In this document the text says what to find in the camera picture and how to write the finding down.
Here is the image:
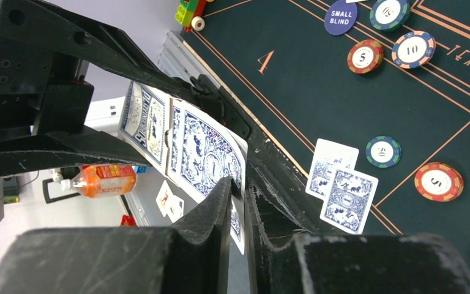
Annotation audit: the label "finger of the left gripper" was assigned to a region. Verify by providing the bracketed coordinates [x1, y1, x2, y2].
[0, 127, 149, 178]
[0, 1, 198, 104]

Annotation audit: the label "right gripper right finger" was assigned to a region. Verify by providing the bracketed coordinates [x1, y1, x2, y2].
[245, 183, 470, 293]

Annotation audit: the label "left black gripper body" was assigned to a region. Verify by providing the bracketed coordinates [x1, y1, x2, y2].
[0, 0, 95, 135]

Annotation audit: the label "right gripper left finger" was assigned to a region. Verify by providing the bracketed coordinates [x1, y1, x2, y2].
[0, 177, 233, 293]

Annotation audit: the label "blue playing card deck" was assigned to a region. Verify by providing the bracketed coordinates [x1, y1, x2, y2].
[119, 81, 171, 175]

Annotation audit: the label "orange poker chip stack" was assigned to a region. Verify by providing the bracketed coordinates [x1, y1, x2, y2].
[414, 162, 465, 202]

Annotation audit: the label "card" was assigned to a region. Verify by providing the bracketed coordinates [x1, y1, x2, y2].
[319, 166, 379, 235]
[305, 138, 359, 199]

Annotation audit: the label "card being pulled out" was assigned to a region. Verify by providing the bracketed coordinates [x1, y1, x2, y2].
[166, 99, 247, 254]

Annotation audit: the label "green poker chip stack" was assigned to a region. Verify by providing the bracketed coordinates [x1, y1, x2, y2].
[365, 135, 402, 168]

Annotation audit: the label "blue small blind button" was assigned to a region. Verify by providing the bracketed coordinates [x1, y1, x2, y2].
[324, 0, 358, 36]

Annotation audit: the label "orange drink bottle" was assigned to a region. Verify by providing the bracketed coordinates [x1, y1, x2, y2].
[61, 164, 137, 198]

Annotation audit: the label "loose cards on floor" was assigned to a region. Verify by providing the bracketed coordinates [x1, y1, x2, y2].
[155, 180, 184, 223]

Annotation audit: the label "red object on floor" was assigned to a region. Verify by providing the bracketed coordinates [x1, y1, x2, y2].
[120, 215, 137, 227]

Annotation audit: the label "grey lego block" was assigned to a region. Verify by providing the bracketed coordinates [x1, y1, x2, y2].
[174, 0, 214, 32]

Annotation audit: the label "dark green poker mat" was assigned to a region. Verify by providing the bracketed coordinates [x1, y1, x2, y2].
[182, 1, 470, 263]

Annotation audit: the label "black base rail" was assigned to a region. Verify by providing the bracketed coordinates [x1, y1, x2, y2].
[190, 74, 341, 235]

